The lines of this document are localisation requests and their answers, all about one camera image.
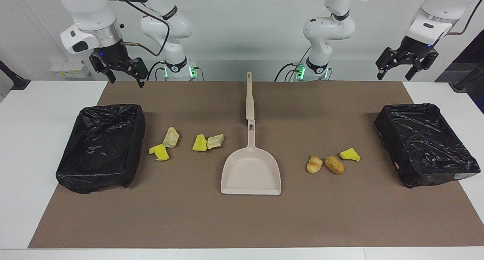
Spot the dark background panel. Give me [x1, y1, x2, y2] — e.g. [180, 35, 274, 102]
[435, 29, 484, 83]

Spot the striped toy croissant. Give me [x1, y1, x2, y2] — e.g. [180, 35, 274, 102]
[306, 156, 324, 174]

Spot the black right base cable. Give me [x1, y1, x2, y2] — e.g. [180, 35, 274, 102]
[147, 61, 167, 81]

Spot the beige plastic dustpan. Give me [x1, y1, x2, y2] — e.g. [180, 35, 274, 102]
[221, 119, 282, 195]

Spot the yellow green sponge piece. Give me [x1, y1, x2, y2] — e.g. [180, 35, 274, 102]
[339, 148, 361, 163]

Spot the black clamp stand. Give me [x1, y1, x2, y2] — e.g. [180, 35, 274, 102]
[0, 60, 31, 91]
[450, 61, 484, 92]

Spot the bin with black trash bag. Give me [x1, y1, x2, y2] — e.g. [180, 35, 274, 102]
[374, 103, 481, 188]
[56, 104, 146, 194]

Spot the beige hand brush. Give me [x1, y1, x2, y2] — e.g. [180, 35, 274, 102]
[245, 72, 256, 120]

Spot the brown toy bread roll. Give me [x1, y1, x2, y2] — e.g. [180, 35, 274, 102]
[324, 156, 345, 174]

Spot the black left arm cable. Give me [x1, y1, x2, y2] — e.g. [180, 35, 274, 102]
[448, 0, 484, 36]

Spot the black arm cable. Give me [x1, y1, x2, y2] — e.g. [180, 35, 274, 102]
[448, 0, 484, 36]
[112, 0, 171, 58]

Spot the notched yellow sponge piece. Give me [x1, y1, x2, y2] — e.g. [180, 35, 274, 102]
[149, 144, 170, 162]

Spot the large beige foam chunk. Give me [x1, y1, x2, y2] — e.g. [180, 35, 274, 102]
[163, 126, 180, 148]

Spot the brown table mat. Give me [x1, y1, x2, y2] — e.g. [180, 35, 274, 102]
[28, 81, 484, 249]

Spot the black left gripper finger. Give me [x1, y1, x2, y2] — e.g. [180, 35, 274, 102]
[376, 47, 402, 81]
[405, 50, 439, 81]

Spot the black left base cable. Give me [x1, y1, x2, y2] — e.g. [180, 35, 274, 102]
[275, 48, 311, 82]

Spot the small beige foam chunk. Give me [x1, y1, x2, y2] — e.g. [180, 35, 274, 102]
[207, 134, 225, 150]

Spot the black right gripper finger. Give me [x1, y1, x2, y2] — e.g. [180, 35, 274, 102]
[89, 53, 116, 84]
[121, 58, 148, 88]

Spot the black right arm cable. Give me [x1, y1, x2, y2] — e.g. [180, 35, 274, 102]
[112, 0, 171, 58]

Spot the yellow sponge wedge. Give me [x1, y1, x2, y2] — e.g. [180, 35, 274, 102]
[192, 134, 208, 152]

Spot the white wall power box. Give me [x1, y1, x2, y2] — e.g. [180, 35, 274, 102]
[49, 61, 90, 79]

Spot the black base cable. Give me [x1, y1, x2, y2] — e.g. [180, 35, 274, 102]
[147, 61, 167, 81]
[275, 48, 311, 82]

